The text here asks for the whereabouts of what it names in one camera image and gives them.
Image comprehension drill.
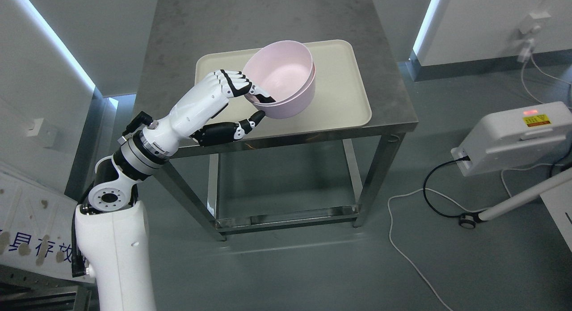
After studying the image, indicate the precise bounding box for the white wall plug adapter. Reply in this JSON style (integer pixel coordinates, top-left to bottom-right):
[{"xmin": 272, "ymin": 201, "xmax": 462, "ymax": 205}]
[{"xmin": 517, "ymin": 11, "xmax": 551, "ymax": 64}]

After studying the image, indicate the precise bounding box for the white wall box left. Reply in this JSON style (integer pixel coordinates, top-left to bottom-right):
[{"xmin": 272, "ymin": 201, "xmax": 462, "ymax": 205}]
[{"xmin": 26, "ymin": 118, "xmax": 59, "ymax": 148}]

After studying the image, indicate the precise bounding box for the white machine with red light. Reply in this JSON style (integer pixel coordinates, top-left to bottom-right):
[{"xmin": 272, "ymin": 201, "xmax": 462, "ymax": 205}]
[{"xmin": 450, "ymin": 101, "xmax": 572, "ymax": 177}]

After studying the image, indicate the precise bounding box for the pink bowl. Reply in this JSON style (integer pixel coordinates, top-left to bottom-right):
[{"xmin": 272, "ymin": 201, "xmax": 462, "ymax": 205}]
[
  {"xmin": 246, "ymin": 64, "xmax": 316, "ymax": 119},
  {"xmin": 242, "ymin": 40, "xmax": 314, "ymax": 102}
]

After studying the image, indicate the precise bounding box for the white floor cable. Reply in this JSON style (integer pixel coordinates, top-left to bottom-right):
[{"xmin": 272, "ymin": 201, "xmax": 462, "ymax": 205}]
[{"xmin": 387, "ymin": 161, "xmax": 572, "ymax": 311}]

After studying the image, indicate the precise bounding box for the beige plastic tray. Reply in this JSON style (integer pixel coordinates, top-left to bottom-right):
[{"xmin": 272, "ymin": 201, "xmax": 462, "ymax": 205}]
[{"xmin": 195, "ymin": 39, "xmax": 372, "ymax": 139}]

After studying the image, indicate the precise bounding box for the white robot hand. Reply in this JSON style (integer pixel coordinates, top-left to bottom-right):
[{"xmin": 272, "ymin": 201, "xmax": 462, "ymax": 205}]
[{"xmin": 156, "ymin": 69, "xmax": 276, "ymax": 147}]

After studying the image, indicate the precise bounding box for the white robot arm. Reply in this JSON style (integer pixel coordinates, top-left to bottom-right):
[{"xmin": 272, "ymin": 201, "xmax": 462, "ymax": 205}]
[{"xmin": 70, "ymin": 69, "xmax": 274, "ymax": 311}]

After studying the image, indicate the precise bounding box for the white stand leg with caster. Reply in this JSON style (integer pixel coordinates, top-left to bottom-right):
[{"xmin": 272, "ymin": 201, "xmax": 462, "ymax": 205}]
[{"xmin": 459, "ymin": 168, "xmax": 572, "ymax": 229}]

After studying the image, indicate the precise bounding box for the stainless steel table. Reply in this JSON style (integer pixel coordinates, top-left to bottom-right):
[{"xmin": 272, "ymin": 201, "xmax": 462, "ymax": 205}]
[{"xmin": 134, "ymin": 0, "xmax": 418, "ymax": 241}]

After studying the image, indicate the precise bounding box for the black power cable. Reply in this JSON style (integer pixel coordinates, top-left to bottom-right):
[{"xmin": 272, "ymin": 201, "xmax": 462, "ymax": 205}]
[{"xmin": 422, "ymin": 156, "xmax": 572, "ymax": 219}]

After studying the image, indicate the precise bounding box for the white board with blue characters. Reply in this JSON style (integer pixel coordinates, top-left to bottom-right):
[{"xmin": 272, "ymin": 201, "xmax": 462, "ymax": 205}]
[{"xmin": 0, "ymin": 174, "xmax": 76, "ymax": 280}]

